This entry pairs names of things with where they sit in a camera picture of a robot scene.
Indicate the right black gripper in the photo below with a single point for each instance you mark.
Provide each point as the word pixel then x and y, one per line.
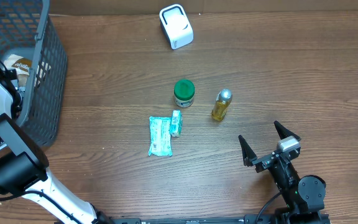
pixel 263 161

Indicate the green lid seasoning jar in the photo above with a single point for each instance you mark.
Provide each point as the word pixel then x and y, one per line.
pixel 184 91

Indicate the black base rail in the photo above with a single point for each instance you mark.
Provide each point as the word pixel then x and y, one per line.
pixel 197 221

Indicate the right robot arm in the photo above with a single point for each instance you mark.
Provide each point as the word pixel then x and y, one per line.
pixel 299 199

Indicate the brown white snack bag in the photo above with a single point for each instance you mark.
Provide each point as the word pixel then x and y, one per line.
pixel 22 66

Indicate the grey plastic shopping basket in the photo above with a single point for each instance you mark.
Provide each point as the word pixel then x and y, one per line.
pixel 26 29

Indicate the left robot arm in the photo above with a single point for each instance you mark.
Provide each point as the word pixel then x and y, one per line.
pixel 24 168

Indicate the white barcode scanner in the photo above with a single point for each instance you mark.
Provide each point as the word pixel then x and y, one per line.
pixel 176 26

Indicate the Kleenex pocket tissue pack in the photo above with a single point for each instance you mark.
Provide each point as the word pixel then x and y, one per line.
pixel 176 123

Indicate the yellow dish soap bottle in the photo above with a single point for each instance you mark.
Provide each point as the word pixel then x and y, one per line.
pixel 223 100

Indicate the mint green wipes pack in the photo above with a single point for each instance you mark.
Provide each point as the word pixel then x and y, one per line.
pixel 160 138

